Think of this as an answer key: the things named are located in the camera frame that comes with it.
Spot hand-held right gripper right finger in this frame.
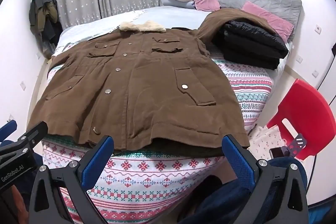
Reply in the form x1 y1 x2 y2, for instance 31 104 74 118
221 134 310 224

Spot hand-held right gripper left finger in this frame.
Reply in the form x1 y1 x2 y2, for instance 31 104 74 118
28 135 114 224

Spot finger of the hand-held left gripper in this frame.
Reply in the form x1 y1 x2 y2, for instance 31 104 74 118
0 121 48 159
0 120 17 142

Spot brown coat with fur collar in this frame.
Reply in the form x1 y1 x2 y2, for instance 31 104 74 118
26 7 277 158

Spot hanging dark clothes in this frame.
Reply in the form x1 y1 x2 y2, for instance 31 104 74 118
28 0 63 59

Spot white floral cloth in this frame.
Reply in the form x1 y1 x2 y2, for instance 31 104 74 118
248 124 289 159

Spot small dark phone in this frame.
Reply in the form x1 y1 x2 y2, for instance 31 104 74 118
269 147 285 159

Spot person's dark blue pants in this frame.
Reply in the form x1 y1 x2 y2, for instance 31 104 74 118
181 156 309 224

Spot red green patterned blanket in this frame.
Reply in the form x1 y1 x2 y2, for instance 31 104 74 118
42 51 275 224

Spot red plastic chair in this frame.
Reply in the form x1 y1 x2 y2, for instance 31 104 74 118
266 78 332 161

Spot black folded puffer jacket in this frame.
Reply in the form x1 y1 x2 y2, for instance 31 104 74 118
211 20 289 70

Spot purple metal bracket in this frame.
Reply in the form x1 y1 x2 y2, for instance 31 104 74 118
285 133 307 156

